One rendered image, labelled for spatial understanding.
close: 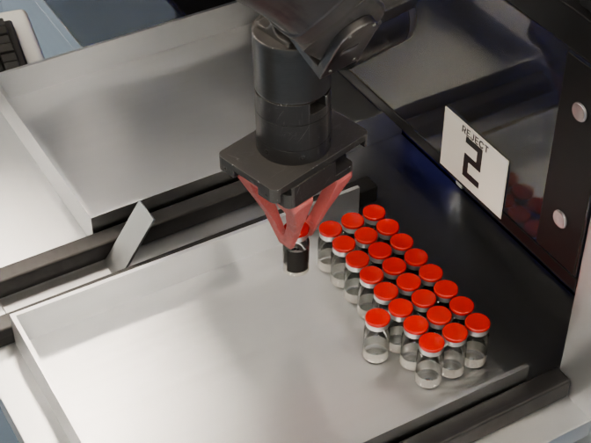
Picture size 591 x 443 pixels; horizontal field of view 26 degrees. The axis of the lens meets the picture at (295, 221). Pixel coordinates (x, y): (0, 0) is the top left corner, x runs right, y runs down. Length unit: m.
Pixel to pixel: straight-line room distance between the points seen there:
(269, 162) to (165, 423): 0.23
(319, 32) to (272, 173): 0.16
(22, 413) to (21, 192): 0.28
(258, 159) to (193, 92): 0.41
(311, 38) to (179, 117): 0.52
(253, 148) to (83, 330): 0.24
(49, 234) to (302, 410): 0.32
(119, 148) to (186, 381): 0.32
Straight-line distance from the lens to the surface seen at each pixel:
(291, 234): 1.01
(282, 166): 0.96
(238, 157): 0.97
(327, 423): 1.03
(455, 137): 1.07
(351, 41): 0.86
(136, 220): 1.14
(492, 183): 1.04
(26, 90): 1.39
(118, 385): 1.07
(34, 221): 1.23
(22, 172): 1.29
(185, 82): 1.38
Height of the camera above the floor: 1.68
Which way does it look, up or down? 41 degrees down
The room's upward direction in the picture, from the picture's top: straight up
